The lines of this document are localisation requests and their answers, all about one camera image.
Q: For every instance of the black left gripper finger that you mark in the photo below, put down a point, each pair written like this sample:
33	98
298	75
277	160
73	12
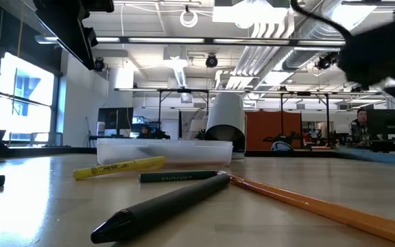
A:
82	48

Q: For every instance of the yellow highlighter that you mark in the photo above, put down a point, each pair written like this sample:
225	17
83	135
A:
115	168

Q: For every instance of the long orange pencil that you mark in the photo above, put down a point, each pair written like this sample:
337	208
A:
321	206

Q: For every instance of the translucent white supply box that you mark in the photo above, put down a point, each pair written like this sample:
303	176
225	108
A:
201	152

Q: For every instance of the dark green crayon with print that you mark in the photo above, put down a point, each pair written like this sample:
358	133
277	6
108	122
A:
177	176

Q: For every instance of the thick black marker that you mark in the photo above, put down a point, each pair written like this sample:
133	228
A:
170	206

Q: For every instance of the background black robot arm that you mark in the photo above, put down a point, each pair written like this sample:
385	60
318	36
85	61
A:
159	134

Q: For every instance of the black ceiling spotlight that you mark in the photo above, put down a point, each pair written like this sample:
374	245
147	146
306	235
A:
211	60
99	64

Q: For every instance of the wide black monitor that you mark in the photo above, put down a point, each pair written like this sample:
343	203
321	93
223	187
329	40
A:
386	123

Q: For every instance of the person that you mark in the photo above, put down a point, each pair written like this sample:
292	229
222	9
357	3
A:
359	130

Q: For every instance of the blue mat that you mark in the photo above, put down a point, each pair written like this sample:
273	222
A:
382	157

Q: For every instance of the black monitor with stand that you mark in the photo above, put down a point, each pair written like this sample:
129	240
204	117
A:
115	118

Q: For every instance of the blue white rounded object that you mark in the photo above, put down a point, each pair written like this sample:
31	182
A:
281	147

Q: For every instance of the orange partition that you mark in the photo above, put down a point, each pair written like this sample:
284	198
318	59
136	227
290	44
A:
262	127

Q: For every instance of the white cylinder device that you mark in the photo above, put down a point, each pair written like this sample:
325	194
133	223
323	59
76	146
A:
226	113

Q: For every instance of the black overhead rail with lights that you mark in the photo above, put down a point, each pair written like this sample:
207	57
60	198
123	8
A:
123	40

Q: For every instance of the black ceiling camera cluster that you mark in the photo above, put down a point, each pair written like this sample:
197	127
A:
326	61

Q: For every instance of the silver ventilation duct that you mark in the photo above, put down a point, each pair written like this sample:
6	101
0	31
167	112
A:
307	55

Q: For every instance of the black metal station frame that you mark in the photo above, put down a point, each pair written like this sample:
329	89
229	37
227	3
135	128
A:
183	90
327	113

